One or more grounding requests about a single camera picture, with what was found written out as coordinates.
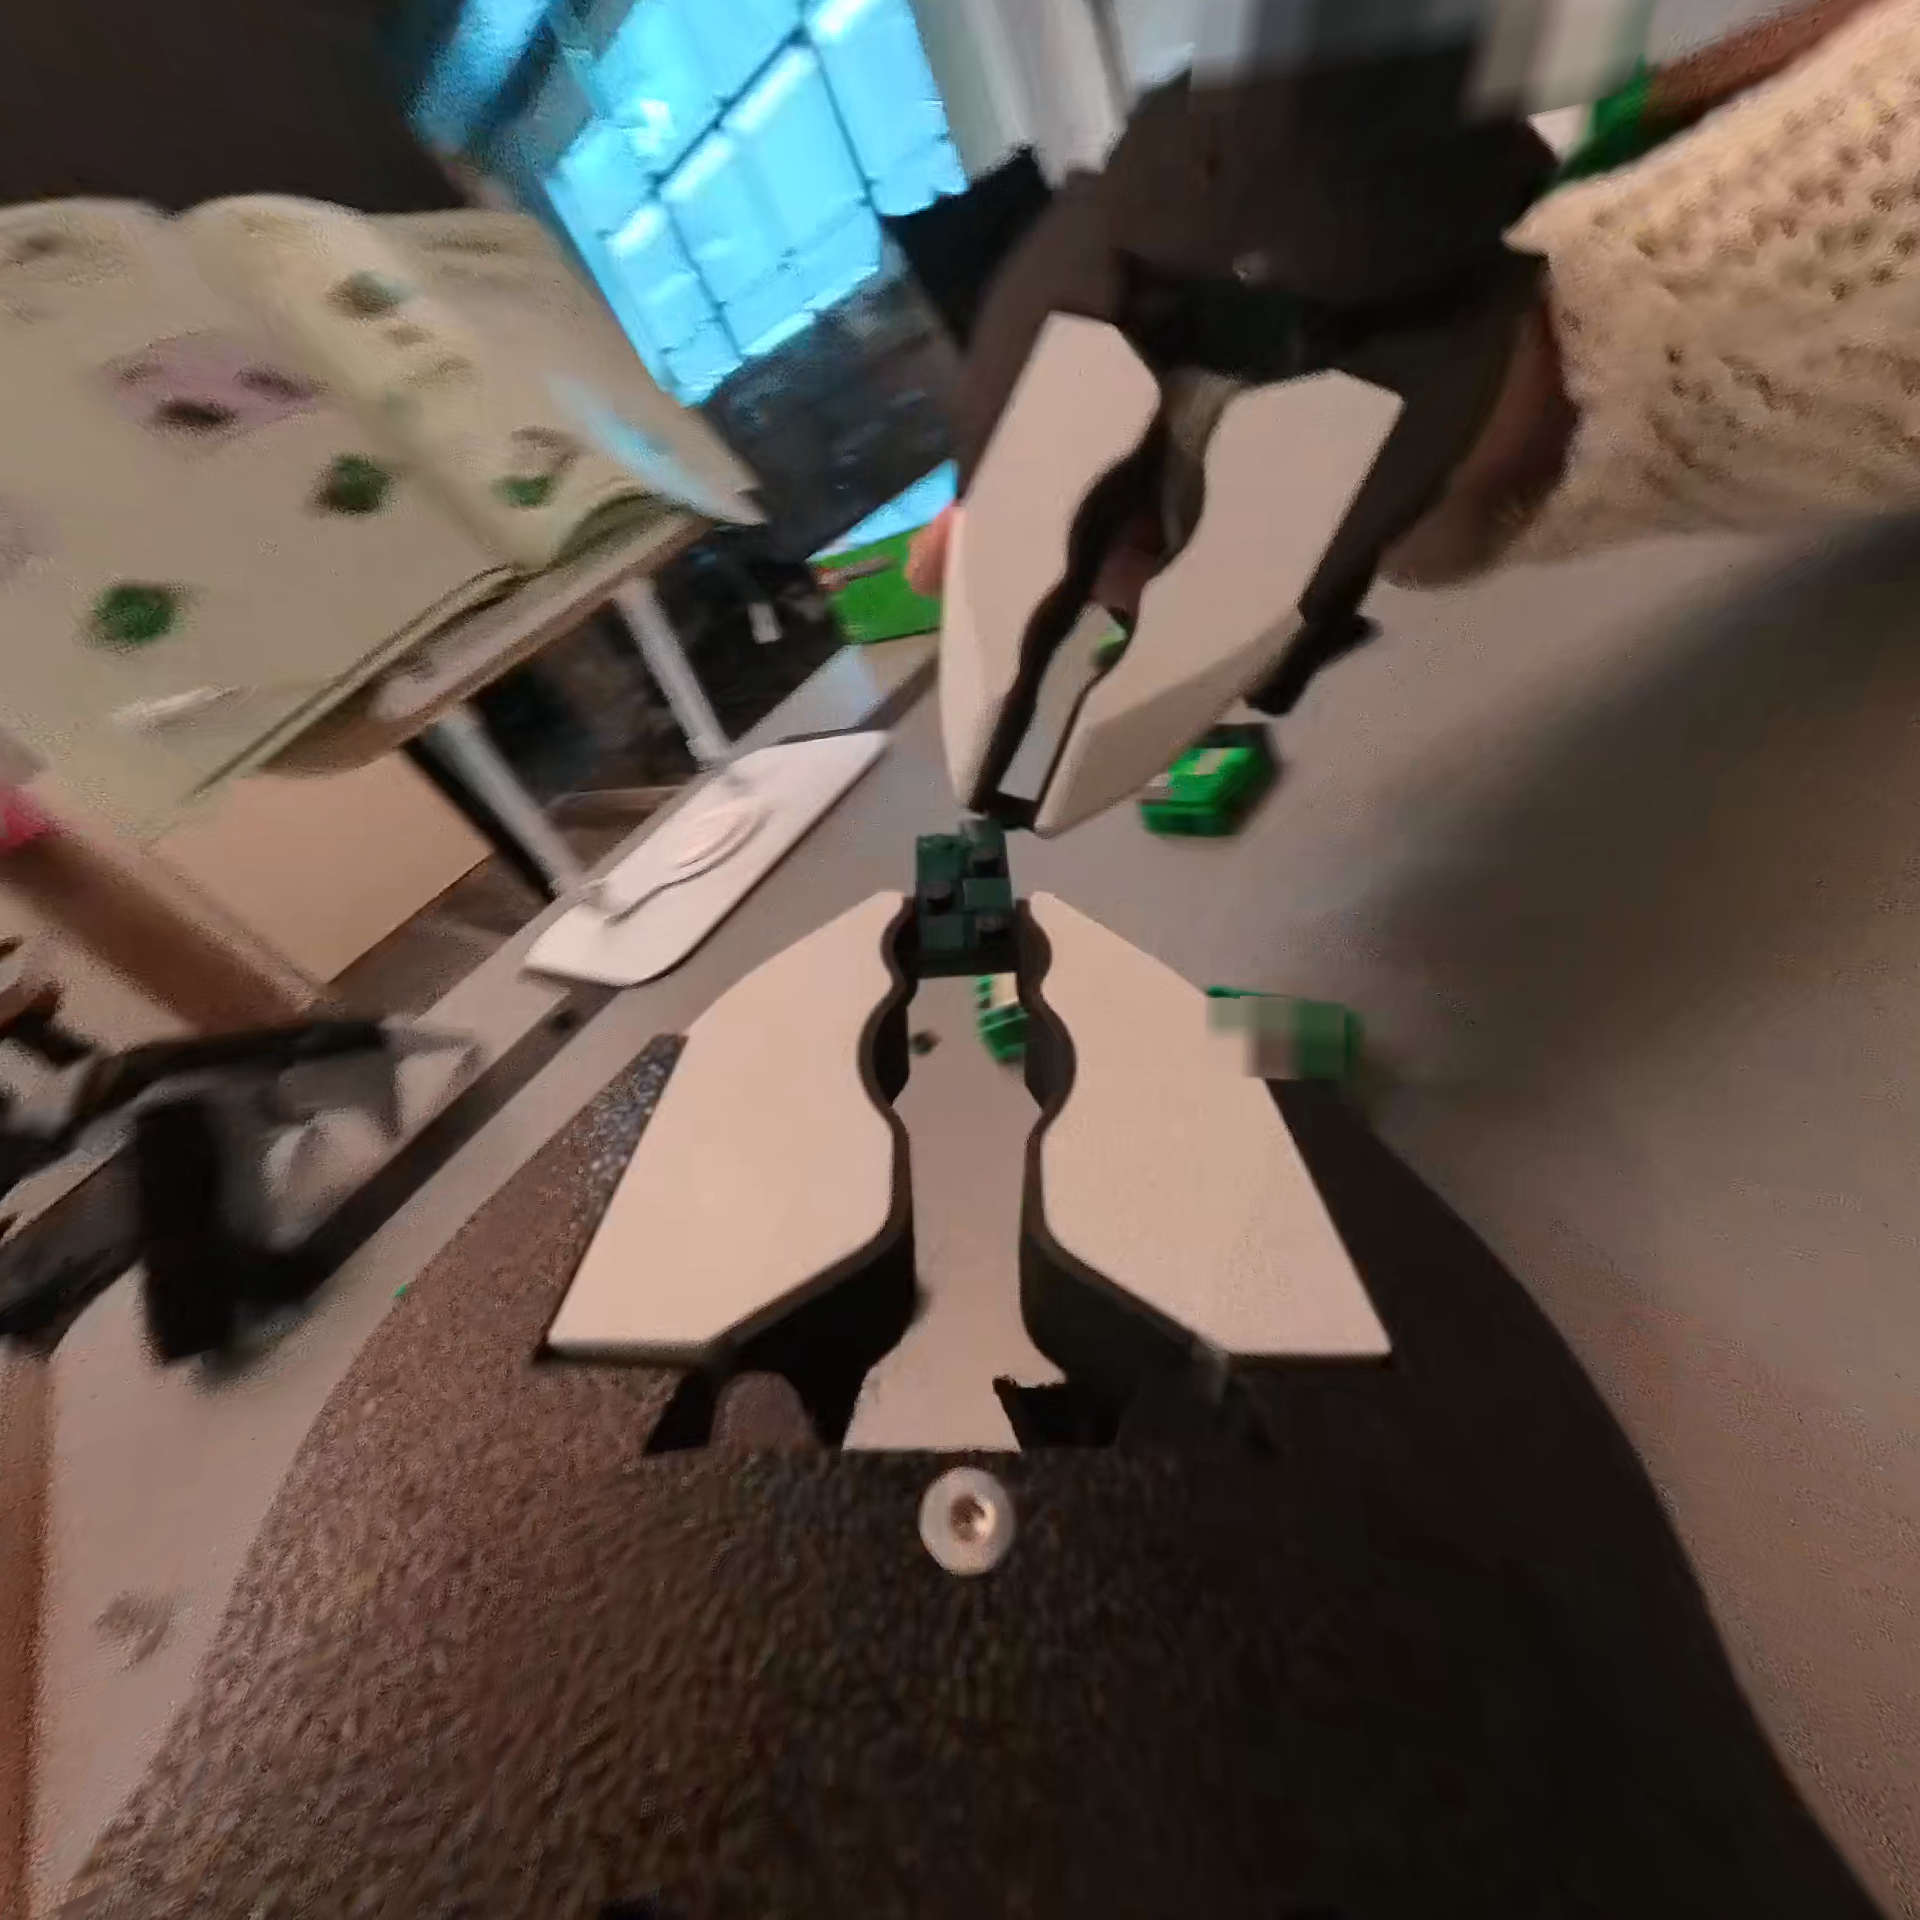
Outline green cardboard lego box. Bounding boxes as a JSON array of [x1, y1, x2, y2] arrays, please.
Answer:
[[810, 527, 946, 647]]

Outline dark green lego assembly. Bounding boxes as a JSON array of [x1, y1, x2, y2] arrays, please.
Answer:
[[915, 816, 1022, 975]]

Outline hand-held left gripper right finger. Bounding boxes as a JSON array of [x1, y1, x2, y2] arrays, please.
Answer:
[[1020, 890, 1393, 1446]]

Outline person's right hand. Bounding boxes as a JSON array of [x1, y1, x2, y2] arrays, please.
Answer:
[[1380, 293, 1580, 590]]

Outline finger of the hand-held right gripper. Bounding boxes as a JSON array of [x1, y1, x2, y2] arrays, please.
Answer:
[[937, 311, 1168, 812], [1036, 367, 1409, 838]]

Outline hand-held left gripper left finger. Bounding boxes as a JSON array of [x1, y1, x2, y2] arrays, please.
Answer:
[[545, 890, 922, 1446]]

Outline white book stand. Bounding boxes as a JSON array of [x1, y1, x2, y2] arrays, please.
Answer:
[[375, 509, 894, 992]]

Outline green lego block dark studs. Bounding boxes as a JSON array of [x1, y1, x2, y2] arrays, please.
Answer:
[[1142, 721, 1278, 838]]

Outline person's right forearm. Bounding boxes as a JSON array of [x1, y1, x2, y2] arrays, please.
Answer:
[[1507, 0, 1920, 565]]

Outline open lego instruction booklet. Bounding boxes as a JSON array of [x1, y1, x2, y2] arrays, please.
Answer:
[[0, 194, 768, 841]]

